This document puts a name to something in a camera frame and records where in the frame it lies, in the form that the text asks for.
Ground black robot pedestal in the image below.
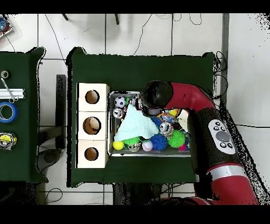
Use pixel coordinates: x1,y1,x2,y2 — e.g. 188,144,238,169
112,182,163,205

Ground dark green table cloth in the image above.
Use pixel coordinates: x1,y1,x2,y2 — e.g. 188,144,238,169
66,46,216,188
0,46,49,183

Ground mint green cloth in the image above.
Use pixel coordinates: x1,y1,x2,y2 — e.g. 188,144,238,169
113,104,159,142

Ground wooden box with three holes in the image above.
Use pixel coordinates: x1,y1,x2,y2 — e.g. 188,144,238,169
76,82,110,169

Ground green spiky ball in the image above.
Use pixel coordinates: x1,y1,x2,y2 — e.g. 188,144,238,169
168,129,186,148

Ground shallow wire mesh bin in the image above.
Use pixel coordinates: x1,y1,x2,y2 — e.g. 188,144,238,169
108,91,191,158

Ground aluminium rail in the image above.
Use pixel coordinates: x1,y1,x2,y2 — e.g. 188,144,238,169
0,88,26,99

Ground silver scissors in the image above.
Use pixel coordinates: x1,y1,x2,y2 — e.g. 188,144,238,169
0,77,19,104

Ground blue tape roll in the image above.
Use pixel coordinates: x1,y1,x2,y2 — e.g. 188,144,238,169
0,101,19,124

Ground blue spiky ball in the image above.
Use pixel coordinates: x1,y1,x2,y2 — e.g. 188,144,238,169
150,134,169,152

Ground white baseball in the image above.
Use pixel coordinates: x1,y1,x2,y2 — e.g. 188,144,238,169
141,141,154,152

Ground black cable bundle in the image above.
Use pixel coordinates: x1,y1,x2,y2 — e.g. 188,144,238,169
212,50,229,100

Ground long black floor cable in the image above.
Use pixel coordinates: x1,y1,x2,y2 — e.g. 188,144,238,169
236,124,270,129

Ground yellow tape measure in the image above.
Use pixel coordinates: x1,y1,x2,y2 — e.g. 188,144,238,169
0,132,18,151

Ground tray with blue object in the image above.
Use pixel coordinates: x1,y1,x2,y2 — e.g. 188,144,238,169
0,14,13,40

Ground crushed silver can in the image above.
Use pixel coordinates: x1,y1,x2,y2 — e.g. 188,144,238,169
112,107,124,119

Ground silver robot toy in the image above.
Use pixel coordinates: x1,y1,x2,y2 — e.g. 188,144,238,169
129,95,140,107

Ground black and white soccer ball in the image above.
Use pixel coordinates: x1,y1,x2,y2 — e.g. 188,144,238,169
114,96,127,109

